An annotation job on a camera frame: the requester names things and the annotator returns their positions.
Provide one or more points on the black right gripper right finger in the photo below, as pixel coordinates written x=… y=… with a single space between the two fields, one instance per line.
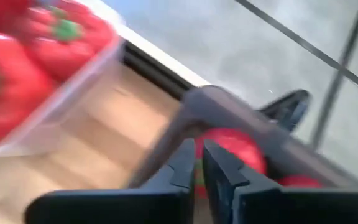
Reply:
x=259 y=205

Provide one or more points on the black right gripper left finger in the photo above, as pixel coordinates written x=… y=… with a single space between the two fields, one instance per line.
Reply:
x=166 y=205

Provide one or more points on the red tomato with green leaves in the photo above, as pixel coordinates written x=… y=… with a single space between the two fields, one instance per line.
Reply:
x=298 y=182
x=241 y=149

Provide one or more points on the grey plastic basket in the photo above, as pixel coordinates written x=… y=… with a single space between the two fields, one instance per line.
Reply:
x=216 y=105

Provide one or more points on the clear plastic basket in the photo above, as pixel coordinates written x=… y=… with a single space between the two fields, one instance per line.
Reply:
x=82 y=87

